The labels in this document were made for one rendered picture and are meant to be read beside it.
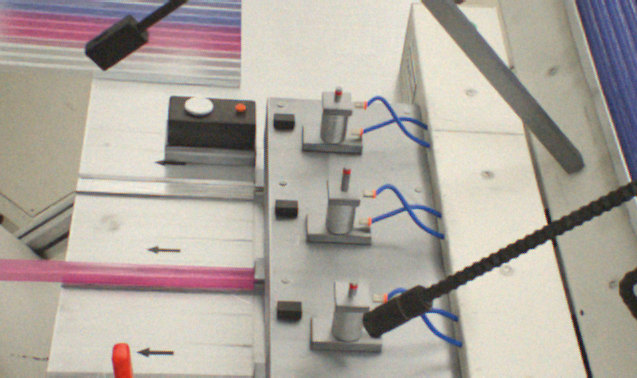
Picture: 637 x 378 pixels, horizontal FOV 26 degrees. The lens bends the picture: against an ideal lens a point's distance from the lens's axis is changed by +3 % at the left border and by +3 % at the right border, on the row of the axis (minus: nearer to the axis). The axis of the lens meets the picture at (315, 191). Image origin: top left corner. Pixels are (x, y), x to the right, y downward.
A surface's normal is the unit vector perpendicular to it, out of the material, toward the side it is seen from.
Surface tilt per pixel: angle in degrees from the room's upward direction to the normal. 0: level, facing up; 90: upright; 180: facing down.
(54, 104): 90
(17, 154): 90
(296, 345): 47
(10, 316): 0
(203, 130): 90
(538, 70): 90
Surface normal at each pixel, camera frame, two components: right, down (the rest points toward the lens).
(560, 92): -0.60, -0.58
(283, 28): 0.10, -0.75
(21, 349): 0.80, -0.47
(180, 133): 0.04, 0.66
